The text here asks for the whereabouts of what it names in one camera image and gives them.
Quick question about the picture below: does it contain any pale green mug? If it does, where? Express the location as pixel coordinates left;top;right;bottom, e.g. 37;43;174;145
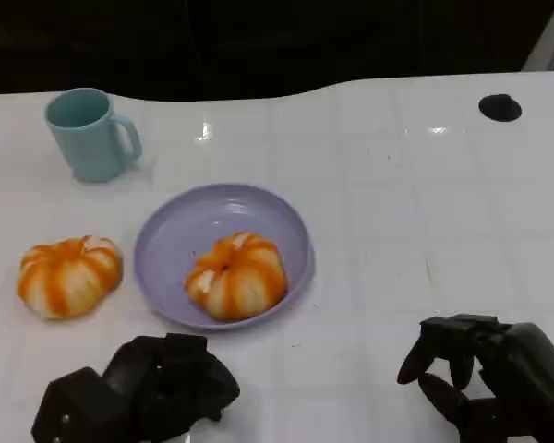
43;88;143;183

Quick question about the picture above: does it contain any orange and white bread roll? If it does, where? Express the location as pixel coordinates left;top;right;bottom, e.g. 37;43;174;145
184;231;289;323
17;235;124;321

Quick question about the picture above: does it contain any black round table grommet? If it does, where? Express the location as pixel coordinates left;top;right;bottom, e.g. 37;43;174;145
478;93;523;123

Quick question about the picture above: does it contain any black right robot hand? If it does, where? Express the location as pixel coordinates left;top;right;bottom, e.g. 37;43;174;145
396;314;554;443

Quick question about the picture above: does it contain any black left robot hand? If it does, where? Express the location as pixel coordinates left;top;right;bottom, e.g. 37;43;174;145
102;332;241;442

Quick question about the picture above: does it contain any lilac plate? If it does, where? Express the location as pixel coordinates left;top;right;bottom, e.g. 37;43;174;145
133;183;316;331

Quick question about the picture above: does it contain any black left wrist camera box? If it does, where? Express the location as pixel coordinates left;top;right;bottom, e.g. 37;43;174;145
30;366;138;443

